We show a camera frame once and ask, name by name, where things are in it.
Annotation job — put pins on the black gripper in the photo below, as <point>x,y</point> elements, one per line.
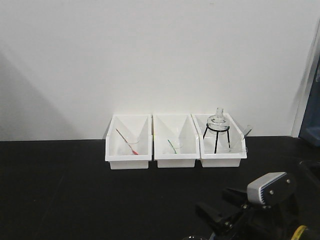
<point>244,222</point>

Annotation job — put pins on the clear beaker in right bin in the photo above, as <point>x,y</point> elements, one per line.
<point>237,145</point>

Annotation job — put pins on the white right storage bin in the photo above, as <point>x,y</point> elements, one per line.
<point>223,158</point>

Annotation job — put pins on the white storage bin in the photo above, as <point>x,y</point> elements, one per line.
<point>137,129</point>
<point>178,127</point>
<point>223,158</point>

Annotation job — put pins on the beaker with green pipette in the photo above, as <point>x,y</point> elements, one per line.
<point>175,145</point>

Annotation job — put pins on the white middle storage bin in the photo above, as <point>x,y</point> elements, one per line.
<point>178,127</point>

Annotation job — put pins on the round glass flask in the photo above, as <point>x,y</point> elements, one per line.
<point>218,122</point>

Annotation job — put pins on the blue object at right edge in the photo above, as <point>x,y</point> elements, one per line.
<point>310,126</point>

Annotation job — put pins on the beaker with red pipette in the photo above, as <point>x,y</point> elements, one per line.
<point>128,144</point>

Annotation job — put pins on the white left storage bin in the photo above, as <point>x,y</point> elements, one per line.
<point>137,129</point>

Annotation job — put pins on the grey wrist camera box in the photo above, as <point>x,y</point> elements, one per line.
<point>271,189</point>

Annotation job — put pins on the black wire tripod stand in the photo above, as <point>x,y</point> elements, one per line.
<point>217,135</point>

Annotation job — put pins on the robot arm with yellow ring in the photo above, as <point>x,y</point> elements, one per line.
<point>282,221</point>

